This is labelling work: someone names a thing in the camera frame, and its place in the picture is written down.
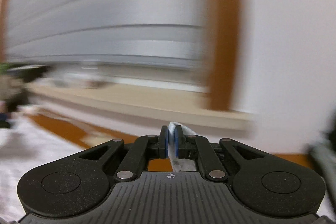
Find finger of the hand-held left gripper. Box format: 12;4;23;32
0;113;11;130

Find white patterned garment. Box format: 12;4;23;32
0;105;196;224

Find wooden window frame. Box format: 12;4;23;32
202;0;250;112

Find grey window blind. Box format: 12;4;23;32
5;0;211;94

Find black power adapter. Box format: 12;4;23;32
5;87;30;112

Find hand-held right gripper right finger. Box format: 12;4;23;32
174;126;266;182

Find black device on sill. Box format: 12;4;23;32
7;65;51;83

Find beige window sill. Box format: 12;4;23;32
26;82;256;133

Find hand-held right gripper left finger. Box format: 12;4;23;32
78;126;170;182

